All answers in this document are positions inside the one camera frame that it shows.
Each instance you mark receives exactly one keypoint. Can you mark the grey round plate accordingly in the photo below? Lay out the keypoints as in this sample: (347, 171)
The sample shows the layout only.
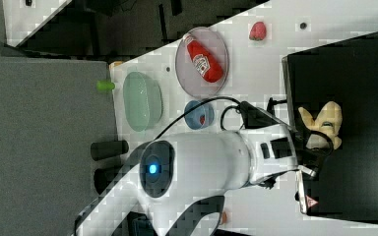
(188, 77)

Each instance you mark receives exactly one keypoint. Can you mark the small black cylinder container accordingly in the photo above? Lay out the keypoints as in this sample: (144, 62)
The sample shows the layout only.
(104, 150)

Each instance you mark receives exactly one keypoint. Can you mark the black toaster oven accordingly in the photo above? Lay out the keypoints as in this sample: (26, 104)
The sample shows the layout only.
(345, 186)

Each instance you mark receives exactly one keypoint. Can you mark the small red toy fruit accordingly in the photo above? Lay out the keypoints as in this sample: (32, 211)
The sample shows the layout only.
(202, 119)

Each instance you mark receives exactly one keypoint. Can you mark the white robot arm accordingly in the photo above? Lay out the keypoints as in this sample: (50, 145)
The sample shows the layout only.
(180, 181)

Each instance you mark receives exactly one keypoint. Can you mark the green oval colander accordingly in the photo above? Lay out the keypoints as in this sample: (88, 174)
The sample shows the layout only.
(142, 101)

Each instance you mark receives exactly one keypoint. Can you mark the large black cylinder container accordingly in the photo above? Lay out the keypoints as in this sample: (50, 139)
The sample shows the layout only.
(106, 178)

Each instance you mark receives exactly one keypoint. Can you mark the blue bowl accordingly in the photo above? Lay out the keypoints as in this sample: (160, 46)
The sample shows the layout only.
(192, 119)

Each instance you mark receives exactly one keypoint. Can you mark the plush orange slice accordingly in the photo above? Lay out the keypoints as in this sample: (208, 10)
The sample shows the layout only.
(223, 218)

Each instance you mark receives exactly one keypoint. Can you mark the red plush ketchup bottle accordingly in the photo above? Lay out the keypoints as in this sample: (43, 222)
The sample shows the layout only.
(204, 62)

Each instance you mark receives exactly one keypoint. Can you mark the plush strawberry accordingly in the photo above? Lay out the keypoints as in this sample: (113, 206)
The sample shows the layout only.
(258, 31)

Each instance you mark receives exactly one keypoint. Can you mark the peeled plush banana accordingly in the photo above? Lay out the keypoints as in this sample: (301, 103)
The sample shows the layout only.
(328, 121)

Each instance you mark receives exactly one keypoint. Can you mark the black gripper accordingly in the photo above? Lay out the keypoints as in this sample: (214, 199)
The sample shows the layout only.
(312, 148)

